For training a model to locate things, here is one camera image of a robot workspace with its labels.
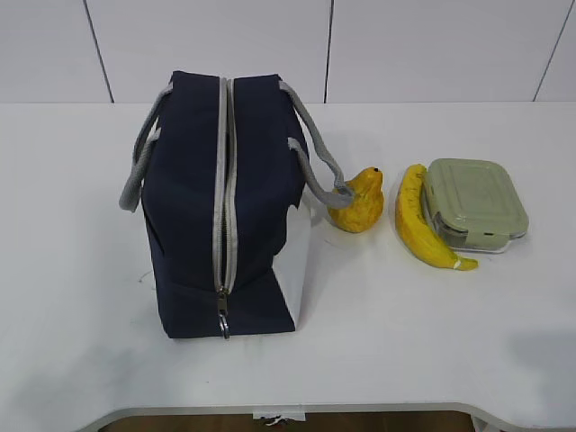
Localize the yellow banana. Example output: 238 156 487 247
395 164 479 271

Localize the green lidded food container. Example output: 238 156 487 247
422 158 529 253

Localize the navy blue lunch bag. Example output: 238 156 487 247
119 71 354 339

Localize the yellow pear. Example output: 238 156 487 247
328 166 385 233

